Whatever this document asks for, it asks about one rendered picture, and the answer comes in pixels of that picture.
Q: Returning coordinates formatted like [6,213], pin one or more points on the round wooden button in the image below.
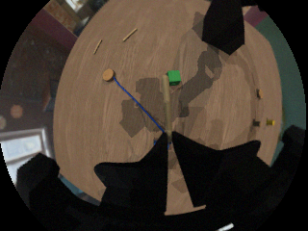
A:
[108,75]

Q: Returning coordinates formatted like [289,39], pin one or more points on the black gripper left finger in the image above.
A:
[148,174]

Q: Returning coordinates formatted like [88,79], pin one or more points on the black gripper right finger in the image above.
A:
[201,165]

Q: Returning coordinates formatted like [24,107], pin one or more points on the green block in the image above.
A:
[174,77]

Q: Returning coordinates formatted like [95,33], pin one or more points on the round wooden disc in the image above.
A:
[260,93]

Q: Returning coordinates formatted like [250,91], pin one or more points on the short wooden cylinder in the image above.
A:
[258,124]

